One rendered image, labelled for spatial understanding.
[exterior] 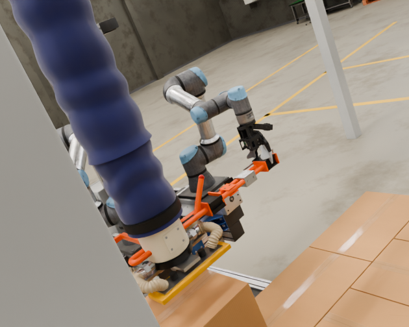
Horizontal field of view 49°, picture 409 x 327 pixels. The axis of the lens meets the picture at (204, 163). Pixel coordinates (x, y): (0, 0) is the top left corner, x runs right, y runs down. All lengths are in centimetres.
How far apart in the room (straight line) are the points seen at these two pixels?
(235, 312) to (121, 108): 85
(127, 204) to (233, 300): 53
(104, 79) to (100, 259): 110
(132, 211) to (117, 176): 14
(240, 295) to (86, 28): 107
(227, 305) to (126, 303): 131
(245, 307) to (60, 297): 142
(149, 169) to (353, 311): 110
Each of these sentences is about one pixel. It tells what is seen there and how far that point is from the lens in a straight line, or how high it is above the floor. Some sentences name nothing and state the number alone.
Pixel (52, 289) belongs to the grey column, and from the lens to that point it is 38.
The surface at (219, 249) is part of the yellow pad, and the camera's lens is 169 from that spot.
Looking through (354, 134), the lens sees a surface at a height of 5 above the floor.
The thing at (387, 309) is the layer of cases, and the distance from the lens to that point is 209.
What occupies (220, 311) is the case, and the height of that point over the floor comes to 94.
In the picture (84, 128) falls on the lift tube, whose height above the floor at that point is 173.
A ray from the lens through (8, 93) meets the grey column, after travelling 36.
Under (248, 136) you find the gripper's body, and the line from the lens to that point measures 191.
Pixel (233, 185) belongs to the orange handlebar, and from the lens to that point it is 185.
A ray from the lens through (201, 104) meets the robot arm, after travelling 193.
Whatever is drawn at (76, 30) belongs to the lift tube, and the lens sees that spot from 145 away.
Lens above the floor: 193
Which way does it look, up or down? 18 degrees down
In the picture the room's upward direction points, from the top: 23 degrees counter-clockwise
